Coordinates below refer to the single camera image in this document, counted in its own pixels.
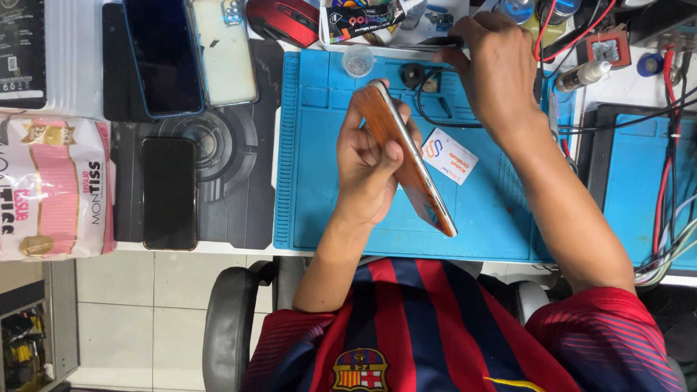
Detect person's right hand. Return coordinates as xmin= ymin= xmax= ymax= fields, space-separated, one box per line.
xmin=435 ymin=11 xmax=542 ymax=143

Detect person's left hand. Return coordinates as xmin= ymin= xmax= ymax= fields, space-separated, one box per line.
xmin=336 ymin=79 xmax=424 ymax=229

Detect smartphone with orange back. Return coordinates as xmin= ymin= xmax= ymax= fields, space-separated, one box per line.
xmin=352 ymin=79 xmax=458 ymax=238

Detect black metal tweezers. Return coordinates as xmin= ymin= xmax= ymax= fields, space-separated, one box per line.
xmin=389 ymin=36 xmax=467 ymax=54

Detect large blue silicone repair mat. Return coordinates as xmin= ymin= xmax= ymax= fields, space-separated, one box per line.
xmin=273 ymin=49 xmax=579 ymax=264

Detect small clear plastic cup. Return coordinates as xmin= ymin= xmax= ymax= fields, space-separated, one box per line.
xmin=341 ymin=45 xmax=375 ymax=79

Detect black round suction cup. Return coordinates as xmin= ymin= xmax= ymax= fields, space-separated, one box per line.
xmin=400 ymin=62 xmax=427 ymax=88

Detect white card with orange logo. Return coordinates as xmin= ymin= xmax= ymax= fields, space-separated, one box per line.
xmin=421 ymin=128 xmax=479 ymax=186

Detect black colourful printed packet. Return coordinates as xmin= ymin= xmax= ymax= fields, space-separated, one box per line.
xmin=325 ymin=0 xmax=407 ymax=45

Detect black desk mat shield print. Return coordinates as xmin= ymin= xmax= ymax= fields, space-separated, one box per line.
xmin=111 ymin=39 xmax=285 ymax=250

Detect red computer mouse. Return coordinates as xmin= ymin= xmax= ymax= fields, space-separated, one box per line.
xmin=246 ymin=0 xmax=321 ymax=49

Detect smartphone in clear case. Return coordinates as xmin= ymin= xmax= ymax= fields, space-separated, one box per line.
xmin=186 ymin=0 xmax=260 ymax=109

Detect blue capped jar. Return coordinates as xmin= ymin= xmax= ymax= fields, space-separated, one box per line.
xmin=547 ymin=0 xmax=583 ymax=27
xmin=499 ymin=0 xmax=536 ymax=25

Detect black smartphone with bronze rim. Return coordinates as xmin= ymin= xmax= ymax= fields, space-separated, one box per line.
xmin=141 ymin=136 xmax=199 ymax=252

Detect red blue striped jersey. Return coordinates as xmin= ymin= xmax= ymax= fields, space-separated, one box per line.
xmin=242 ymin=257 xmax=685 ymax=392

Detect yellow bottle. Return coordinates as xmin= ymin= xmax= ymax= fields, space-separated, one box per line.
xmin=522 ymin=11 xmax=568 ymax=49

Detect smartphone in blue case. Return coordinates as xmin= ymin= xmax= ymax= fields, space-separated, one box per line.
xmin=122 ymin=0 xmax=207 ymax=119

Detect small white dropper bottle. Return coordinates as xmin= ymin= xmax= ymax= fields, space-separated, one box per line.
xmin=556 ymin=60 xmax=613 ymax=93

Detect black office chair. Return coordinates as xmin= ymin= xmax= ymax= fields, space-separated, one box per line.
xmin=202 ymin=256 xmax=552 ymax=392

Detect red square holder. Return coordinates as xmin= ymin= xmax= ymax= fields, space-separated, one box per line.
xmin=586 ymin=31 xmax=632 ymax=70

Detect flat black phone panel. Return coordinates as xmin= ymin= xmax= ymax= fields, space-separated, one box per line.
xmin=102 ymin=3 xmax=156 ymax=123

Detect small blue silicone repair mat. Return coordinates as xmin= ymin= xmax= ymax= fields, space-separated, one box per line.
xmin=603 ymin=113 xmax=697 ymax=271

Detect blue tape roll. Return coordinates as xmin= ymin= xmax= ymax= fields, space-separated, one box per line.
xmin=636 ymin=52 xmax=665 ymax=78

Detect stack of white boxes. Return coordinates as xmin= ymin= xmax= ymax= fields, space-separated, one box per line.
xmin=44 ymin=0 xmax=106 ymax=120

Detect pink white tissue pack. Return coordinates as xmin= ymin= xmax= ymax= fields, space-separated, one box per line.
xmin=0 ymin=114 xmax=117 ymax=262

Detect black printed box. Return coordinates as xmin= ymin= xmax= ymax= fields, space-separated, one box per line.
xmin=0 ymin=0 xmax=48 ymax=110

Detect grey shelf with tools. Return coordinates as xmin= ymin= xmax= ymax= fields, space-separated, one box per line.
xmin=0 ymin=260 xmax=80 ymax=392

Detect black cable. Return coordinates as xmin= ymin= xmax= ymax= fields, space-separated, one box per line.
xmin=416 ymin=68 xmax=486 ymax=130

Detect thin red wire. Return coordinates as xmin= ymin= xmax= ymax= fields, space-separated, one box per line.
xmin=533 ymin=0 xmax=619 ymax=64

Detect red probe cable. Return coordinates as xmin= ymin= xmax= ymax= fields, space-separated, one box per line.
xmin=652 ymin=48 xmax=682 ymax=258

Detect bundle of cables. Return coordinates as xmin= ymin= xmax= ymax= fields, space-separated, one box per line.
xmin=634 ymin=195 xmax=697 ymax=287

